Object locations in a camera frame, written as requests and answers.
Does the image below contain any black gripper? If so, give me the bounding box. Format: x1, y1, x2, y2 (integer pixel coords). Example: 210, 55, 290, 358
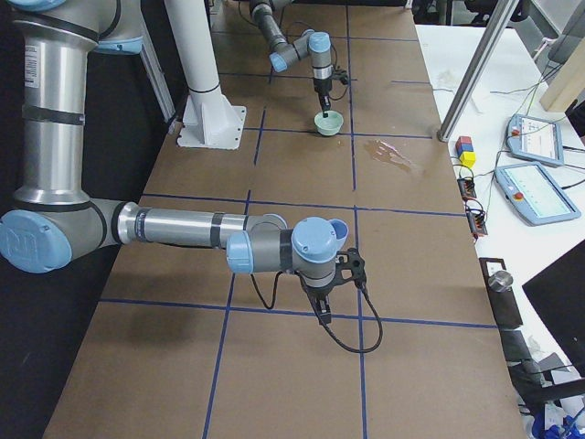
314, 78, 333, 118
299, 274, 333, 326

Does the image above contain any mint green bowl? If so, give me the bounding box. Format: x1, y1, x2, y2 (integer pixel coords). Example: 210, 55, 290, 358
314, 110, 344, 136

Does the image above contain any blue grey paper cup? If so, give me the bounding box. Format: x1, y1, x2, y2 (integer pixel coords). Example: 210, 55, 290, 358
329, 219, 348, 248

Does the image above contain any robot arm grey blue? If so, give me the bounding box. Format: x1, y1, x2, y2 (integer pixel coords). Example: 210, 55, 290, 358
249, 0, 334, 118
1, 5, 243, 337

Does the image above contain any red block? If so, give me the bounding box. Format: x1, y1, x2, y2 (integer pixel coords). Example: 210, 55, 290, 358
455, 136, 473, 149

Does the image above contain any blue block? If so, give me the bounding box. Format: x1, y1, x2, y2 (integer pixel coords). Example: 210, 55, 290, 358
456, 143, 473, 155

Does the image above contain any yellow block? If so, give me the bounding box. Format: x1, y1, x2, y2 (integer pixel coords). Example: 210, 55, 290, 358
458, 151, 476, 168

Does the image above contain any black power strip far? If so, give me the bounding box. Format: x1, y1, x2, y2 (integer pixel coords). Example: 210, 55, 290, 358
457, 177, 476, 200

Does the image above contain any black power strip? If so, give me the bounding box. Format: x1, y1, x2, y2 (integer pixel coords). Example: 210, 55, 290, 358
465, 207, 488, 240
457, 177, 476, 200

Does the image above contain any black power strip near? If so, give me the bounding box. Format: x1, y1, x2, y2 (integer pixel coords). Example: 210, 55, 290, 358
465, 207, 488, 240

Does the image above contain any steel cylinder cup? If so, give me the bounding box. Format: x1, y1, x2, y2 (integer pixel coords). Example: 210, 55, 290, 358
487, 270, 514, 293

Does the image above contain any black tray under cup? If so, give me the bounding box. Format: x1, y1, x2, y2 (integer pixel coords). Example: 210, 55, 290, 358
479, 257, 523, 330

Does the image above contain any teach pendant far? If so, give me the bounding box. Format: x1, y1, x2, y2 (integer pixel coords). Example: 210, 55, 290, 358
505, 114, 565, 166

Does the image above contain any teach pendant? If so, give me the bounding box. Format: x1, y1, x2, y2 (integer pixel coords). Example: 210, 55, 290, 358
495, 163, 581, 226
505, 114, 565, 166

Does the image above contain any teach pendant near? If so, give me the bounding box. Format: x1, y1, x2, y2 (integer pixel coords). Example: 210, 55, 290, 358
495, 163, 581, 226

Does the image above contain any black monitor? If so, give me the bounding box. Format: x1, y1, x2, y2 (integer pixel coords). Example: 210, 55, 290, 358
523, 241, 585, 375

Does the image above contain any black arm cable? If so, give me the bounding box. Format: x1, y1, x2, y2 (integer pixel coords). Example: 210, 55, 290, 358
282, 20, 353, 102
249, 246, 384, 354

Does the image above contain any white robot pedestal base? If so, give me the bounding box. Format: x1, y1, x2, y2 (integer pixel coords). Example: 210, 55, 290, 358
165, 0, 247, 150

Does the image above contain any aluminium frame post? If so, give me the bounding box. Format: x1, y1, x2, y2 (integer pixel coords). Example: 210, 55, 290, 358
437, 0, 519, 143

